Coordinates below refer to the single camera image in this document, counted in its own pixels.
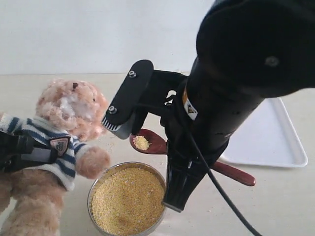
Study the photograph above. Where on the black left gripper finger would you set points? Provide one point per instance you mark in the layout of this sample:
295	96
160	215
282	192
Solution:
40	156

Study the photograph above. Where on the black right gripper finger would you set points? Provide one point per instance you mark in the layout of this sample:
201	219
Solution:
183	176
140	116

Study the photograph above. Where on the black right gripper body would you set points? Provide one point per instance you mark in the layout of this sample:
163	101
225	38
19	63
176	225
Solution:
189	145

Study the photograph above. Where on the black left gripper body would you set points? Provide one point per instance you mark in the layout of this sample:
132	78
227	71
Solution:
13	150

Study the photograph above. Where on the dark red wooden spoon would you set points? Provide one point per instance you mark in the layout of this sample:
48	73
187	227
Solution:
149	142

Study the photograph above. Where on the tan teddy bear striped sweater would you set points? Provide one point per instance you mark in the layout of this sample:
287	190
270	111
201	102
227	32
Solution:
68	114

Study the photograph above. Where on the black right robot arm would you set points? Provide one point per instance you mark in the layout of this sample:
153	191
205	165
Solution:
247	51

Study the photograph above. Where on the round metal bowl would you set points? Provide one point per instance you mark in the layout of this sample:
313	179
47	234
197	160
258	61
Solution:
128	196

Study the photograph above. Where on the yellow millet grains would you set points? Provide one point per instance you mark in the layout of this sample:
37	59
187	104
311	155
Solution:
128	194

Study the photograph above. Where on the white rectangular plastic tray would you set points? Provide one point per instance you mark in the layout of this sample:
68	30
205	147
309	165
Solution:
266	138

